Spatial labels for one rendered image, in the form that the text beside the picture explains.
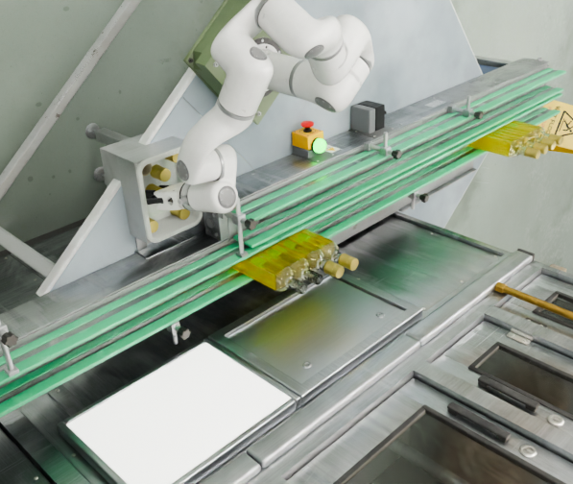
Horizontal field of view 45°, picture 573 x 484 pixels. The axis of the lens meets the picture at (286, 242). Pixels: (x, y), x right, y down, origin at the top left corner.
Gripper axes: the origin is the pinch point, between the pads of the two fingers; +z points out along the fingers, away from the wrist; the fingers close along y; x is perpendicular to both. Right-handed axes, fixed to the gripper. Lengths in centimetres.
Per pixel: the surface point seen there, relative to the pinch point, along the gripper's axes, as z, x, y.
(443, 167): -6, -24, 111
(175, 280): -6.2, -20.9, -5.4
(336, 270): -29.2, -28.5, 28.1
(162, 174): -2.3, 4.8, 1.2
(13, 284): 59, -24, -22
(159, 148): -2.2, 11.1, 2.3
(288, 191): -8.2, -10.1, 35.7
